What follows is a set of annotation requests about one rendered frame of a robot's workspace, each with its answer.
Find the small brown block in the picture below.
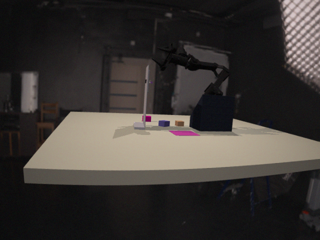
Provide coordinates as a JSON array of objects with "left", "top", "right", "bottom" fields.
[{"left": 175, "top": 120, "right": 184, "bottom": 127}]

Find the purple cube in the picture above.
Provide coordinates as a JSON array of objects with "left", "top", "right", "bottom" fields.
[{"left": 158, "top": 120, "right": 170, "bottom": 127}]

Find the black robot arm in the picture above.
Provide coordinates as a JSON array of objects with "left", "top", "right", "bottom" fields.
[{"left": 174, "top": 47, "right": 231, "bottom": 96}]

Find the magenta square zone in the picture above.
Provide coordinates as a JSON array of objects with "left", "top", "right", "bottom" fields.
[{"left": 169, "top": 130, "right": 200, "bottom": 136}]

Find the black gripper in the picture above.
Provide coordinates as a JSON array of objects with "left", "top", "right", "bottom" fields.
[{"left": 151, "top": 42, "right": 181, "bottom": 71}]

